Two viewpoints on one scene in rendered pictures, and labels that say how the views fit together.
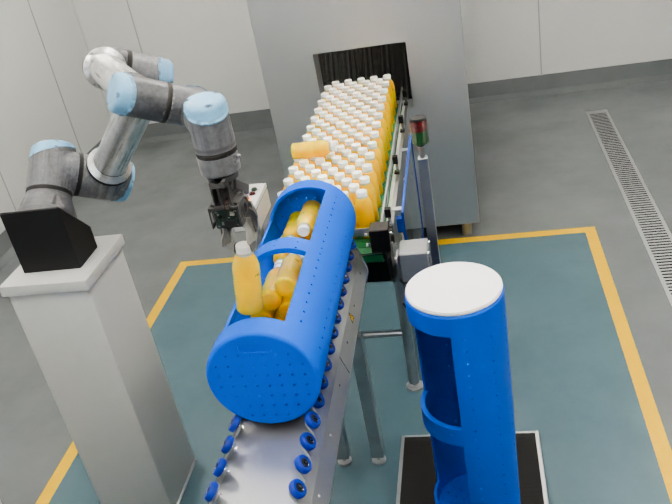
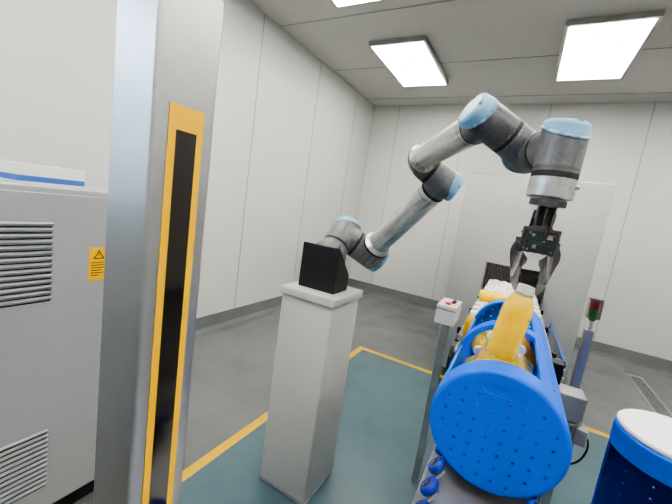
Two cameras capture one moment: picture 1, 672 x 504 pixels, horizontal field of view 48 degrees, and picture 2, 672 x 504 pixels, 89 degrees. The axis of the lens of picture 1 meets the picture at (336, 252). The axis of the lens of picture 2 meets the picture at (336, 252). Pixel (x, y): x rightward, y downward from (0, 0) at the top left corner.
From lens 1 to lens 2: 109 cm
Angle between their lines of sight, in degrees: 25
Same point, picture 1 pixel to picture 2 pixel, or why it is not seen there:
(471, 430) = not seen: outside the picture
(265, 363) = (509, 416)
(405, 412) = not seen: outside the picture
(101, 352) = (318, 356)
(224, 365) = (459, 397)
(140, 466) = (300, 454)
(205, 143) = (558, 156)
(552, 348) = not seen: outside the picture
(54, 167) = (346, 230)
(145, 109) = (496, 125)
